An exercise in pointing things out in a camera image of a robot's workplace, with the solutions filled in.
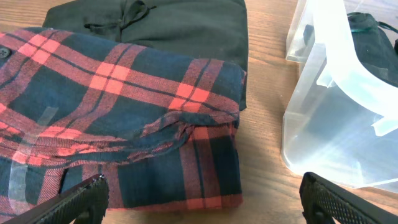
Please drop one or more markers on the green garment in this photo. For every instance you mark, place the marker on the green garment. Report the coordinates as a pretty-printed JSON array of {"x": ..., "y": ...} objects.
[{"x": 350, "y": 51}]

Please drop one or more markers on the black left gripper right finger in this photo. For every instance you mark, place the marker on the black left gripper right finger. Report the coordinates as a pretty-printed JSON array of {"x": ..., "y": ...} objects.
[{"x": 325, "y": 202}]

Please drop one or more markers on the clear plastic storage bin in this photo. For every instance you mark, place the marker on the clear plastic storage bin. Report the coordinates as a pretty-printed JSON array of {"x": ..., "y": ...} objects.
[{"x": 349, "y": 141}]

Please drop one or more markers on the black hooded sweatshirt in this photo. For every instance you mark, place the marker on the black hooded sweatshirt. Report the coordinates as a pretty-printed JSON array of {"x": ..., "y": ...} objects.
[{"x": 186, "y": 28}]

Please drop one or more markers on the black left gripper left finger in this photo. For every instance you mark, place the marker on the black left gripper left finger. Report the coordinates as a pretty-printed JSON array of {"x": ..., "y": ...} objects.
[{"x": 85, "y": 203}]

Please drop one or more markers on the red black plaid shirt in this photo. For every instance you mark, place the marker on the red black plaid shirt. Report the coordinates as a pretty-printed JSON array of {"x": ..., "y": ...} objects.
[{"x": 159, "y": 126}]

